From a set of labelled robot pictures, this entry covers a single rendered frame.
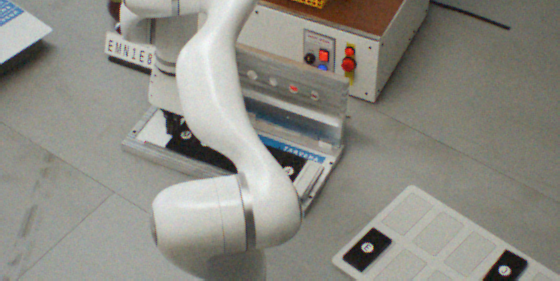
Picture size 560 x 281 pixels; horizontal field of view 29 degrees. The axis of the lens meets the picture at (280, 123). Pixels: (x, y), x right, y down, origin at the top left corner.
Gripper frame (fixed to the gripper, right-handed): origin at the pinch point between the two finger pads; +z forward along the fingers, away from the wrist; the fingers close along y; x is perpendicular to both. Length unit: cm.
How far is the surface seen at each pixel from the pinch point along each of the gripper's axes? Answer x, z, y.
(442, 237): 0, 4, 63
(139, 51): 17.4, -3.1, -19.2
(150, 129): -0.7, 2.9, -5.2
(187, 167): -7.0, 4.0, 7.7
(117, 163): -10.3, 7.1, -7.7
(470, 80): 46, -5, 53
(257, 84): 10.5, -10.0, 14.5
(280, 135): 9.9, 0.7, 21.4
